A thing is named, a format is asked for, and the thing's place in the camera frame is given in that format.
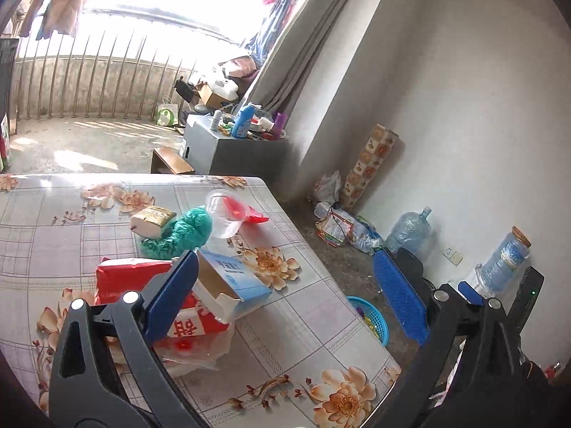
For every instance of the metal balcony railing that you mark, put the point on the metal balcony railing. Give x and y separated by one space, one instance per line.
89 84

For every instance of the gold tissue pack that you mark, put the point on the gold tissue pack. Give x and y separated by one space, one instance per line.
154 220

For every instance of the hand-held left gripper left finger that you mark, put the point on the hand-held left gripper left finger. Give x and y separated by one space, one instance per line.
171 294

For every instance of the grey curtain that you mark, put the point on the grey curtain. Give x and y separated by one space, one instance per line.
308 44

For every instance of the blue white carton box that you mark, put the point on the blue white carton box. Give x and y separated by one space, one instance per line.
236 278

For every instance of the white bundle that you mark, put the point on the white bundle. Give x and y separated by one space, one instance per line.
225 87

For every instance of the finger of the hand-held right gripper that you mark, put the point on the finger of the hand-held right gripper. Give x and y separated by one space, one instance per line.
469 290

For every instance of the grey cabinet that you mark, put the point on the grey cabinet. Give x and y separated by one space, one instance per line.
241 156

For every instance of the white plastic bag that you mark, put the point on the white plastic bag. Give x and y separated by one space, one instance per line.
328 187

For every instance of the pile of plastic packaging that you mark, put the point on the pile of plastic packaging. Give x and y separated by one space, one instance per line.
343 229

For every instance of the floral tablecloth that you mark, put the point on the floral tablecloth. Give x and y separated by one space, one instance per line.
53 240

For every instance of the purple cup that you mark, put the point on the purple cup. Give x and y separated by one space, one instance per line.
279 122

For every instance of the blue plastic basket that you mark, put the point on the blue plastic basket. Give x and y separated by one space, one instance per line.
372 321

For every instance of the white green paper bag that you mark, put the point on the white green paper bag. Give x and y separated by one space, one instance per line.
167 113

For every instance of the small white bottle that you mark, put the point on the small white bottle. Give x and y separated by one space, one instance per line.
216 120

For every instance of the red plastic wrapper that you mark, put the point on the red plastic wrapper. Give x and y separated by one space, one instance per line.
256 216

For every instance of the hanging blue red clothes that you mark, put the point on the hanging blue red clothes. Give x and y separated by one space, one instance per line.
272 26

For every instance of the clear plastic bag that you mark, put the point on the clear plastic bag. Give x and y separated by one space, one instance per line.
200 356

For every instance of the large blue water jug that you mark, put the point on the large blue water jug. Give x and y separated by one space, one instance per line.
408 232

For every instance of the red plastic package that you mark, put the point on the red plastic package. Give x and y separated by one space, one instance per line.
120 278

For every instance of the blue detergent bottle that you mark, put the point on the blue detergent bottle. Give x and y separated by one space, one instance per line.
241 122

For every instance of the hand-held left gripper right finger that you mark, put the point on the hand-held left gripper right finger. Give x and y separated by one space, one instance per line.
401 296

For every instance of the water jug with cork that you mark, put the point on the water jug with cork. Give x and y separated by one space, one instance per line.
504 258

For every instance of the open cardboard box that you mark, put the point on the open cardboard box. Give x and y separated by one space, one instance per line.
209 93

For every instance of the clear plastic cup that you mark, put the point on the clear plastic cup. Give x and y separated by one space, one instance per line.
225 220

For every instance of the green plastic bag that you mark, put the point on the green plastic bag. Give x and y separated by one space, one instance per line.
187 232

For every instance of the patterned paper roll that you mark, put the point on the patterned paper roll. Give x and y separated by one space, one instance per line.
368 169

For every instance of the black rice cooker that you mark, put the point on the black rice cooker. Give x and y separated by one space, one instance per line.
412 261

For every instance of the white wall socket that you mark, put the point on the white wall socket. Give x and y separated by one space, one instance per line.
453 255

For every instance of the hanging pink clothes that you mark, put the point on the hanging pink clothes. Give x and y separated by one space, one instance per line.
62 0

